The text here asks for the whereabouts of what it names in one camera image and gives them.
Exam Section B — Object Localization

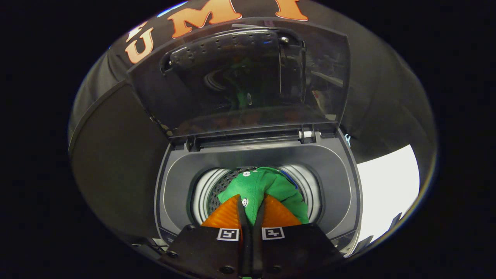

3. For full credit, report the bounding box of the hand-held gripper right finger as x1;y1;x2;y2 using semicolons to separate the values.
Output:
252;194;345;279

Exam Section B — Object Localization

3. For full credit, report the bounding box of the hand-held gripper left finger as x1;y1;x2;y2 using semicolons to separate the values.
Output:
161;194;251;279

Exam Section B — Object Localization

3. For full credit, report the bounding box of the green polo shirt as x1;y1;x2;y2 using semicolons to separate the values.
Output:
218;167;310;226

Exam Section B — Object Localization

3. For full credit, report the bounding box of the grey washing machine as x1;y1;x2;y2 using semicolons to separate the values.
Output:
154;130;364;258

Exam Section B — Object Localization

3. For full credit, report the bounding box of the dark washing machine lid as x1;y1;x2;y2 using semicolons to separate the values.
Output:
127;17;351;141

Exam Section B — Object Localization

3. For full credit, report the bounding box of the white flat board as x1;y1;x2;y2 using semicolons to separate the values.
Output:
356;144;420;244

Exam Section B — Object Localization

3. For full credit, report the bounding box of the black backdrop cloth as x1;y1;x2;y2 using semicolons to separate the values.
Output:
69;0;438;248

